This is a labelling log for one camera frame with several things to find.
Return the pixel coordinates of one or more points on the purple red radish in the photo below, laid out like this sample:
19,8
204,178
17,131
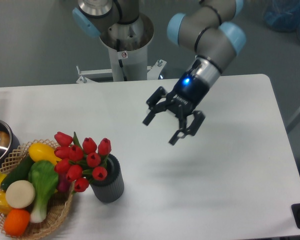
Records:
63,185

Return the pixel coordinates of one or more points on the blue plastic bag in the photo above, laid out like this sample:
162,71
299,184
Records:
283,16

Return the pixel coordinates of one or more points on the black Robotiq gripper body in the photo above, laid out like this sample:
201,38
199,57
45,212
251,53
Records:
185,96

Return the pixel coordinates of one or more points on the red tulip bouquet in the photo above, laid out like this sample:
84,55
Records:
81,162

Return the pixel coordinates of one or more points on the woven wicker basket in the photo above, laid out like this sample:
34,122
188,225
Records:
58,206

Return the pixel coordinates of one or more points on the orange fruit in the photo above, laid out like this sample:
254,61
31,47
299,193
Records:
16,222

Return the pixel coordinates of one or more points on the green bok choy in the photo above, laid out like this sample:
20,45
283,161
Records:
44,180

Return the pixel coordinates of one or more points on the dark grey ribbed vase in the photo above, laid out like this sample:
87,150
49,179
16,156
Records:
112,187

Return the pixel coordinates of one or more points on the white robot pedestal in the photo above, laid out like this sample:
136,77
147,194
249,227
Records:
127,46

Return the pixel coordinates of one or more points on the yellow bell pepper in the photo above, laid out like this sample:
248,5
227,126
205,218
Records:
5,208

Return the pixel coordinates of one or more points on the dark green cucumber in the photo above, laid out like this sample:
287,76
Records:
20,172

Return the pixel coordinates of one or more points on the yellow squash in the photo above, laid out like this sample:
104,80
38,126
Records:
39,151

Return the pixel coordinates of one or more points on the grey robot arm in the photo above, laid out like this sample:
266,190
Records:
209,32

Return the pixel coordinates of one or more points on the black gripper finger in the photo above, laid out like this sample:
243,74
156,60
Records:
184,130
157,103

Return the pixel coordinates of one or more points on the round beige bun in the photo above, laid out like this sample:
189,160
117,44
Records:
20,194

